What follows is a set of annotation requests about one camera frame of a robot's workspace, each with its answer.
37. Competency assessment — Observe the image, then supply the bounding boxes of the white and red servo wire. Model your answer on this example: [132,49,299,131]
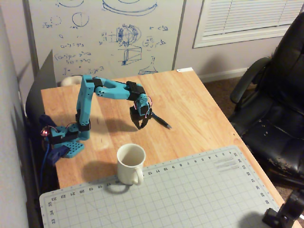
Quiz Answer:
[133,95,153,119]

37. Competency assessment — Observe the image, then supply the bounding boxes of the blue and black pen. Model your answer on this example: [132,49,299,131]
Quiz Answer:
[151,112,172,130]

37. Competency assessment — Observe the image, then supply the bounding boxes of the controller board with red light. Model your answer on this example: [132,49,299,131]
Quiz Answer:
[40,126,52,139]

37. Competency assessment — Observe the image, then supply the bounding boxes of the white round object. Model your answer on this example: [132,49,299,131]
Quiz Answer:
[60,75,83,87]

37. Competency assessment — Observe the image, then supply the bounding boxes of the black leather office chair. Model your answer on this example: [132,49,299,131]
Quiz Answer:
[229,11,304,189]

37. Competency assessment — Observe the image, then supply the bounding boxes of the cream ceramic mug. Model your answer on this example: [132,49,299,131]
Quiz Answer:
[116,143,146,186]

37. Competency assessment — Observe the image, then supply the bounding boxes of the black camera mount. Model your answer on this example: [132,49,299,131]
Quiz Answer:
[262,190,304,228]

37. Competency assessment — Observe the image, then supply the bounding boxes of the white window blinds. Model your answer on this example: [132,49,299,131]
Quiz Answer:
[192,0,304,49]

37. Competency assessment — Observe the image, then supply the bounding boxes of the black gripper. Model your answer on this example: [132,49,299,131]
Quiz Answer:
[129,106,153,130]

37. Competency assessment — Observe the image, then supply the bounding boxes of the grey cutting mat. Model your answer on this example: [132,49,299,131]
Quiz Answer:
[39,145,281,228]

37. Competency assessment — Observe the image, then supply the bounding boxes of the dark grey panel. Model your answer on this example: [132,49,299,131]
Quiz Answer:
[25,49,58,117]

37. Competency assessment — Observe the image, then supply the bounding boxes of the dark blue clamp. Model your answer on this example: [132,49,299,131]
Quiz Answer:
[38,114,57,133]
[46,146,70,166]

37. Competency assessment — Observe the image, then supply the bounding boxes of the blue cable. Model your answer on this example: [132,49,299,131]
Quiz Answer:
[40,142,52,190]

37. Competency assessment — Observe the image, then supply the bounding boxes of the whiteboard with blue drawings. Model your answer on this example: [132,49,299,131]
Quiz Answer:
[23,0,187,83]

